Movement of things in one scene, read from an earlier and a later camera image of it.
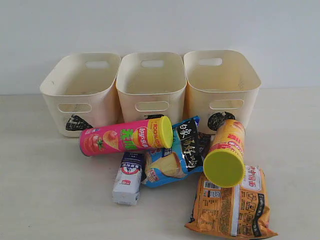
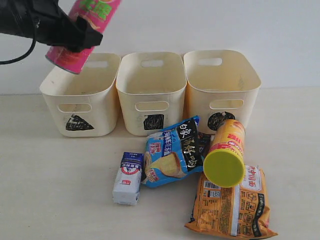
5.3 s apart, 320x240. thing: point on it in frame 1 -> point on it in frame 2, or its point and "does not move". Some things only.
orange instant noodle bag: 240,210 does not move
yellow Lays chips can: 224,164 does not move
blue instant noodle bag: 184,156 does not move
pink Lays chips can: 153,134 -> 97,13
